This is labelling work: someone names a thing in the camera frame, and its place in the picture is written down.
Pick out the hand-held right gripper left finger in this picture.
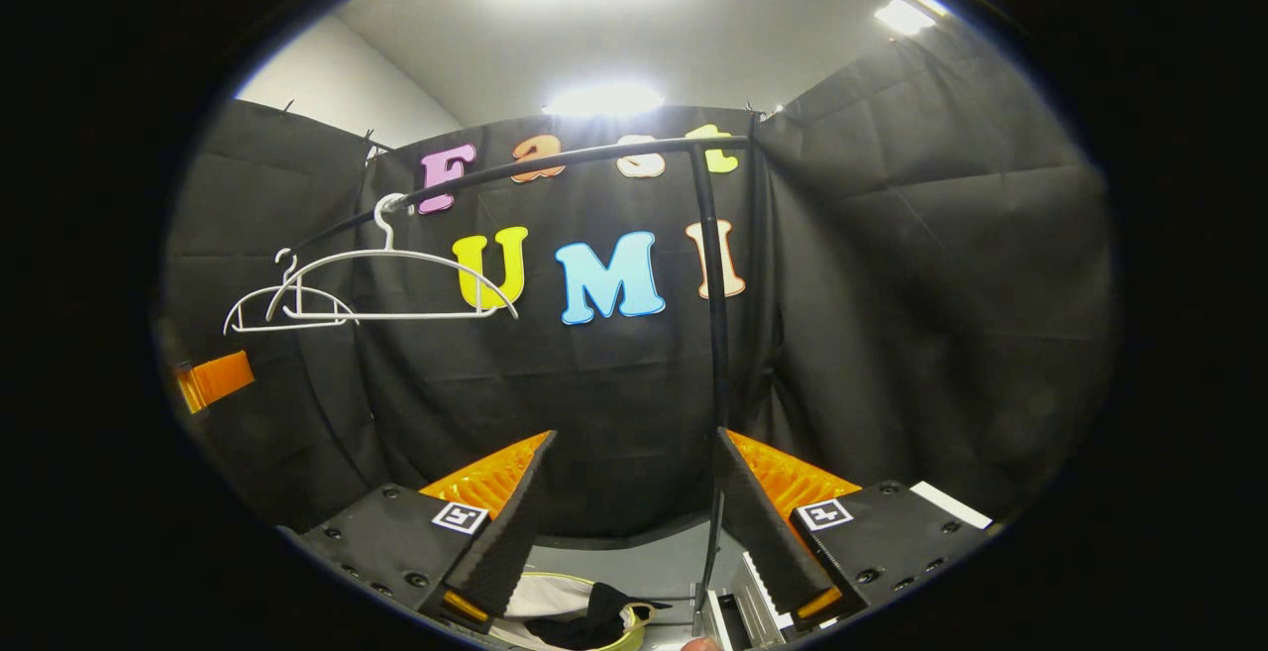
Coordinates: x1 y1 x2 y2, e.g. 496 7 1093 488
297 430 558 634

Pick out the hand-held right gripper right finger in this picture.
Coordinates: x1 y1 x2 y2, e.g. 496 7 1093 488
713 427 992 632

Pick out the white laundry hamper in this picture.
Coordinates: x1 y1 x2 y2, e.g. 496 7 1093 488
485 572 655 651

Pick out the black knit garment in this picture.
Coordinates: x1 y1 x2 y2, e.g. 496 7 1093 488
523 582 673 651

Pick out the small white clothes hanger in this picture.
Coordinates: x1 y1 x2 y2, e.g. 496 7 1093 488
223 248 358 335

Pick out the large white clothes hanger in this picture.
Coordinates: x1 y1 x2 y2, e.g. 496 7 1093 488
265 193 519 323

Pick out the black clothes rack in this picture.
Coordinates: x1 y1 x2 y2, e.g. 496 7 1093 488
282 136 751 622

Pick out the black backdrop cloth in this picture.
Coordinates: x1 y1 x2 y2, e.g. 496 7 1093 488
163 12 1120 543

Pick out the long ceiling light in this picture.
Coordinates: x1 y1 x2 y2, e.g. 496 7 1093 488
543 84 667 119

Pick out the small ceiling light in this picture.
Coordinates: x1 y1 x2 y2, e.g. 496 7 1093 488
874 0 947 36

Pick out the white metal frame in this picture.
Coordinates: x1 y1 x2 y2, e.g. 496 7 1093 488
693 550 843 651

